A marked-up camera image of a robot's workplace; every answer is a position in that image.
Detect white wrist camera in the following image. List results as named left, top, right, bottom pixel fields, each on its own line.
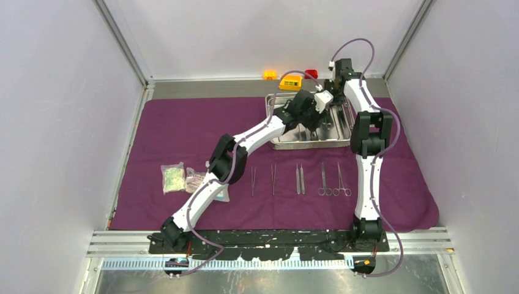
left=328, top=61, right=336, bottom=82
left=314, top=85, right=334, bottom=113

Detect steel surgical scissors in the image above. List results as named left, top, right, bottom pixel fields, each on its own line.
left=332, top=163, right=351, bottom=197
left=318, top=162, right=332, bottom=196

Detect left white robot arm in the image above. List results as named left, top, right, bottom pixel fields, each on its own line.
left=160, top=89, right=333, bottom=254

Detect purple cloth wrap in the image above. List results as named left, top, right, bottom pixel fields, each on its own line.
left=110, top=97, right=439, bottom=232

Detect orange yellow toy block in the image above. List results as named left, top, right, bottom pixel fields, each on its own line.
left=278, top=74, right=304, bottom=92

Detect white sterile pouch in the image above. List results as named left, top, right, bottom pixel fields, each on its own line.
left=215, top=189, right=230, bottom=202

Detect steel tissue forceps in tray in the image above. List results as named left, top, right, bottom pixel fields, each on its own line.
left=340, top=103, right=352, bottom=132

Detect steel tweezers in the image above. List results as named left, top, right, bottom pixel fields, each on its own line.
left=251, top=167, right=256, bottom=197
left=271, top=163, right=277, bottom=195

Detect steel instrument tray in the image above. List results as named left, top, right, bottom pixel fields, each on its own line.
left=265, top=92, right=353, bottom=150

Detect small orange block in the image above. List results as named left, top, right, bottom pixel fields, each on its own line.
left=263, top=70, right=277, bottom=80

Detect red block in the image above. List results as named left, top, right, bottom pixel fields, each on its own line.
left=305, top=69, right=318, bottom=79

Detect steel surgical forceps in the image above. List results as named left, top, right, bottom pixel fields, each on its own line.
left=321, top=113, right=334, bottom=130

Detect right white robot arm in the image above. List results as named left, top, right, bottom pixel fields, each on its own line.
left=324, top=58, right=394, bottom=252

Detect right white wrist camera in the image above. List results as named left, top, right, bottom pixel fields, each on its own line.
left=328, top=61, right=336, bottom=82

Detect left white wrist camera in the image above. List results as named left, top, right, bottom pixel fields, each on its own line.
left=314, top=85, right=334, bottom=113

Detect pink clear packet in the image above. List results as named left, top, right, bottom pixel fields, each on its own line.
left=184, top=167, right=206, bottom=194

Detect green packet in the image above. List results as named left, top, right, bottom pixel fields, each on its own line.
left=160, top=162, right=185, bottom=194

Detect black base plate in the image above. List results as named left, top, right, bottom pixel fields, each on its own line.
left=147, top=230, right=389, bottom=261

